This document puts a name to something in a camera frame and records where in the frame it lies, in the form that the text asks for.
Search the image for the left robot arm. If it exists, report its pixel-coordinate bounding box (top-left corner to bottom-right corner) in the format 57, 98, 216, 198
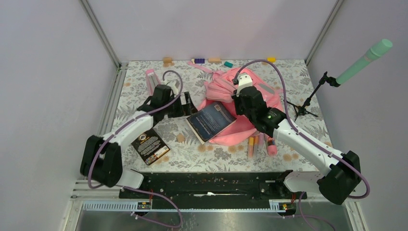
80, 84, 197, 198

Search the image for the wooden block back left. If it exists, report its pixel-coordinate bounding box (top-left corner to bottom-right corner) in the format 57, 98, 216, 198
163, 57, 173, 64

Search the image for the teal toy block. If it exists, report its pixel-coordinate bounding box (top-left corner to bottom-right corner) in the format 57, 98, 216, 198
224, 62, 233, 68

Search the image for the purple toy brick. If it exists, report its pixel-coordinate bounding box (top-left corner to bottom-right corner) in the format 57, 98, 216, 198
193, 58, 205, 64

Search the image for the aluminium frame rail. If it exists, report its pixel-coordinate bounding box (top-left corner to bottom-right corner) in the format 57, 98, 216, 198
79, 0, 129, 135

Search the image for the pink student backpack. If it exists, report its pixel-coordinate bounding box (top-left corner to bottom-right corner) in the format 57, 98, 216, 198
187, 60, 285, 147

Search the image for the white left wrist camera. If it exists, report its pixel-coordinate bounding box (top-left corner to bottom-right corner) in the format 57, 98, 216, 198
166, 80, 180, 95

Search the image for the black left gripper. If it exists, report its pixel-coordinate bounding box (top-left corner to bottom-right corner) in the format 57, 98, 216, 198
163, 92, 197, 118

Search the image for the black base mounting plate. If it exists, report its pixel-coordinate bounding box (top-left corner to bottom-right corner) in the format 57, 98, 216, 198
119, 171, 308, 210

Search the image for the wooden block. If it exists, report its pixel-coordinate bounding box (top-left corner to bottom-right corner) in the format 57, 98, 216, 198
208, 57, 222, 64
163, 57, 173, 64

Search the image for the black microphone tripod stand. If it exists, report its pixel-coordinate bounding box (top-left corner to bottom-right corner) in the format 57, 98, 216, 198
284, 72, 341, 121

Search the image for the blue Nineteen Eighty-Four book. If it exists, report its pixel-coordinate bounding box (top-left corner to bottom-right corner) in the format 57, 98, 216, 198
186, 102, 236, 144

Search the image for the pink metronome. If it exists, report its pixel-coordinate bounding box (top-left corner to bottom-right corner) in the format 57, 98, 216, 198
145, 69, 161, 96

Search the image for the wooden block back centre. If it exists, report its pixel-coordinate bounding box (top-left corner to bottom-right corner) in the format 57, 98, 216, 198
208, 57, 222, 64

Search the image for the mint green microphone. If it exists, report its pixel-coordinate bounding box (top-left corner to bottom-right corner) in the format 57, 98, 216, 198
336, 39, 393, 85

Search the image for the black paperback book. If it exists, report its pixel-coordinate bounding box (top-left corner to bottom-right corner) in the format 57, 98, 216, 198
131, 128, 170, 166

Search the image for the small wooden cube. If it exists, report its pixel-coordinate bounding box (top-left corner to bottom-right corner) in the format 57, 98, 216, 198
176, 134, 185, 143

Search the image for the floral patterned table mat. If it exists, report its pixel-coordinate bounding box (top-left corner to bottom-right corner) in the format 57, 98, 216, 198
113, 60, 316, 172

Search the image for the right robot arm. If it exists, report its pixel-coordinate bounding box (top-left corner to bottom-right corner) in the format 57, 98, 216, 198
232, 86, 362, 205

